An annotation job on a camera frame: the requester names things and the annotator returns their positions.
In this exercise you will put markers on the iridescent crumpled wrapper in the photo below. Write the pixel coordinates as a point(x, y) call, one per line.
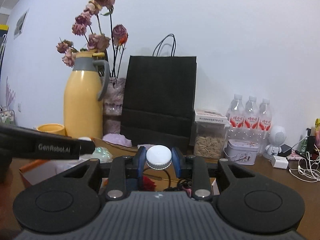
point(102, 154)

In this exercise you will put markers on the wire rack with items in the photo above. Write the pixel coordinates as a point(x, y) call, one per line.
point(7, 116)

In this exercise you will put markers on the middle water bottle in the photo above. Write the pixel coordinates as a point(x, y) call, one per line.
point(251, 117)

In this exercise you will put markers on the water bottle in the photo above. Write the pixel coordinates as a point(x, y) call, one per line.
point(265, 118)
point(235, 116)
point(251, 117)

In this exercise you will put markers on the black power adapter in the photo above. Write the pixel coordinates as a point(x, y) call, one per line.
point(286, 150)

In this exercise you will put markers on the right water bottle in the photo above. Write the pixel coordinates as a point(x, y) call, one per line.
point(265, 118)

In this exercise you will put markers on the left water bottle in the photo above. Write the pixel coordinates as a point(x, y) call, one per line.
point(235, 116)

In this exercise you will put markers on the dried pink rose bouquet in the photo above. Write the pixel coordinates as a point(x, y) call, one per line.
point(95, 24)

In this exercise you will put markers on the white charger cube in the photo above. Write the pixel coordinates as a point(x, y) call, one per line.
point(279, 162)

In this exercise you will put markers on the lavender tin box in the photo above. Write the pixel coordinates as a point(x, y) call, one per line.
point(241, 152)

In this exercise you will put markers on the yellow mug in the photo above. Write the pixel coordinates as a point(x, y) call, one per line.
point(58, 129)

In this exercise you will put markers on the clear jar of seeds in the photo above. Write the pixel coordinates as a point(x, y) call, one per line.
point(210, 133)

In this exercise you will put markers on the red orange cardboard box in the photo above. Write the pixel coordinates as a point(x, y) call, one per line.
point(40, 170)

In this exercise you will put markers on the white round jar lid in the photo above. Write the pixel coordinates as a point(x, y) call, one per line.
point(158, 157)

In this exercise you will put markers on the wall picture frame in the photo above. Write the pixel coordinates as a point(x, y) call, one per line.
point(20, 24)

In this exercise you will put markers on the yellow thermos jug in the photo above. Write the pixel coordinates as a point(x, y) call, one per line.
point(84, 94)

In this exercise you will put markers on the colourful snack bag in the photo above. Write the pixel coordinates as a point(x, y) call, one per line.
point(317, 133)

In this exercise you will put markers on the white robot speaker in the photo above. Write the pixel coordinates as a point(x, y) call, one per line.
point(276, 139)

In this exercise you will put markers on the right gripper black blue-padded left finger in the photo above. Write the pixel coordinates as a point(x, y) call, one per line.
point(89, 175)

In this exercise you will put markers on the black paper bag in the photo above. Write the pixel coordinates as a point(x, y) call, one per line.
point(159, 96)

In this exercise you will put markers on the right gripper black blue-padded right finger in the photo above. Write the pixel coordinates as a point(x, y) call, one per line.
point(225, 173)

